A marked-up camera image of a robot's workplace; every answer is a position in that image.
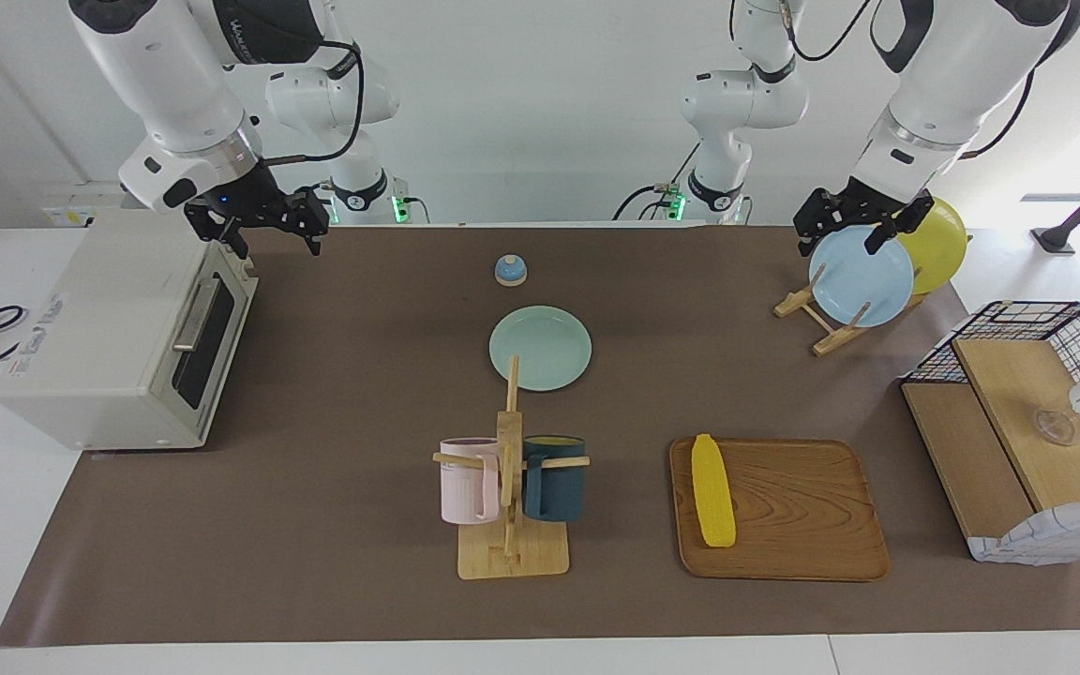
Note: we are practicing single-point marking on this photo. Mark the light blue plate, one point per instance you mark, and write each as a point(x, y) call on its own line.
point(863, 281)

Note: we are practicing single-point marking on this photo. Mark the yellow plate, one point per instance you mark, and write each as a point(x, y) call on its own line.
point(938, 244)

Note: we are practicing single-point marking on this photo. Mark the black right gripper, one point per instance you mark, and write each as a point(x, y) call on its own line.
point(254, 202)

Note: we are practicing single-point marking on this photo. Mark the brown wooden tray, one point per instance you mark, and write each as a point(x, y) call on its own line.
point(802, 516)

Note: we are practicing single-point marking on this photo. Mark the white toaster oven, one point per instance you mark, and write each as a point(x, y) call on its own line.
point(99, 328)

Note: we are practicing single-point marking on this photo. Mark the pale green plate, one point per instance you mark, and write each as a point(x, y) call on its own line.
point(540, 347)

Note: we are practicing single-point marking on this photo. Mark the white power strip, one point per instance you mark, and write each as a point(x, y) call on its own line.
point(71, 214)

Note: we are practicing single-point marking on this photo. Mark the pink mug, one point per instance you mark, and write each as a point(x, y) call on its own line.
point(465, 487)

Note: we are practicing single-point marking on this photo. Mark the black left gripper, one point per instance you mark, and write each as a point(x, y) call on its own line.
point(863, 204)

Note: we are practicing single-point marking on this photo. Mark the brown table mat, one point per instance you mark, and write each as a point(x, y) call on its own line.
point(362, 562)

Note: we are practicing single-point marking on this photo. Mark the yellow corn cob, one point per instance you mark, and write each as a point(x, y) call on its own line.
point(713, 497)

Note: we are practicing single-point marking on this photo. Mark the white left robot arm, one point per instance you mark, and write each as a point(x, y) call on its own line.
point(962, 84)

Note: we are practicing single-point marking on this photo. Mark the wooden shelf box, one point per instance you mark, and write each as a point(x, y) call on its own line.
point(1056, 539)

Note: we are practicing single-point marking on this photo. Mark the wooden plate rack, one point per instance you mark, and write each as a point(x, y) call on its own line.
point(826, 337)

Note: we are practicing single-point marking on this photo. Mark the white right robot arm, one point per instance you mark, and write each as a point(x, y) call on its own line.
point(165, 75)

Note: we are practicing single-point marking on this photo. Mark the wooden mug rack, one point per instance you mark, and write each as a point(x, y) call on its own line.
point(509, 441)

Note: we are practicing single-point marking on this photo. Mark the small clear glass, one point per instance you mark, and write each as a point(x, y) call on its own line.
point(1054, 427)

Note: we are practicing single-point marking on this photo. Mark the small blue bell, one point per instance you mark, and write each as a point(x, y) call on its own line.
point(510, 272)

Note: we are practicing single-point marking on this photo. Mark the oven door with window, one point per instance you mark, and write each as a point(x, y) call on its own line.
point(238, 309)

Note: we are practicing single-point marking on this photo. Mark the dark blue mug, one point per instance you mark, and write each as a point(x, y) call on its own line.
point(559, 487)

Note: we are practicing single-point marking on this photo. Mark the wooden step shelf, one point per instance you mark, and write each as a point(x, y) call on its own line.
point(1009, 384)

